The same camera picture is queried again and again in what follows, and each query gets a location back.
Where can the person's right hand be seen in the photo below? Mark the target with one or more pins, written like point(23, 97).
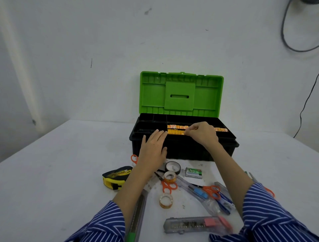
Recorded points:
point(205, 134)

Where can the person's left hand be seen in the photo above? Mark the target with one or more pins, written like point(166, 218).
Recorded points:
point(150, 155)

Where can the person's right thumb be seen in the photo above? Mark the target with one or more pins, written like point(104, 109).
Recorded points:
point(190, 134)

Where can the person's left thumb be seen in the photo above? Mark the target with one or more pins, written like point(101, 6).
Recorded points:
point(165, 152)

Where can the person's left middle finger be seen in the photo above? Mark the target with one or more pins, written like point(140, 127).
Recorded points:
point(158, 137)

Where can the person's left little finger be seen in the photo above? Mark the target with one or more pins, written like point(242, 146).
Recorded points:
point(143, 142)

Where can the person's left forearm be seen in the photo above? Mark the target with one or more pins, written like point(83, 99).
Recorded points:
point(132, 194)

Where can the person's right forearm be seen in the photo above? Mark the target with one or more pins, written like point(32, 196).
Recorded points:
point(230, 174)

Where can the black organizer tray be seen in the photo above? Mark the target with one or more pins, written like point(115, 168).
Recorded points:
point(152, 124)

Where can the row of orange packets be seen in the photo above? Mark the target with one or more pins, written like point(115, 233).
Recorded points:
point(175, 129)

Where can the black tape roll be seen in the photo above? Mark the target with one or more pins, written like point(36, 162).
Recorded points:
point(173, 167)

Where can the clear tape roll orange core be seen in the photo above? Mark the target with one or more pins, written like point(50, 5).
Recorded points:
point(170, 177)
point(166, 200)

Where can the green white staples box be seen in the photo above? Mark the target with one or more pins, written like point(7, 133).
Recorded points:
point(194, 172)

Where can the black toolbox with green lid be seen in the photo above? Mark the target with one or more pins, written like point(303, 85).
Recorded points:
point(179, 96)

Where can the yellow black tape measure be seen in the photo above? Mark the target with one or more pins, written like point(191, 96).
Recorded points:
point(115, 177)

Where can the blue eraser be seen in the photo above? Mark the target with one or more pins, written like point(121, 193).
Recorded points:
point(200, 193)

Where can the grey green utility knife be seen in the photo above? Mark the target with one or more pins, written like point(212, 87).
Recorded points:
point(137, 219)

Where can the blue white utility knife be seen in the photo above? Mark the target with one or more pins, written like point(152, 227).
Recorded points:
point(225, 199)

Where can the clear utility knife pink slider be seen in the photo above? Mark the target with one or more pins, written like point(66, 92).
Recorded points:
point(189, 225)

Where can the blue striped shirt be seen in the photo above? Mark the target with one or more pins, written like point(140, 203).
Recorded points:
point(269, 214)

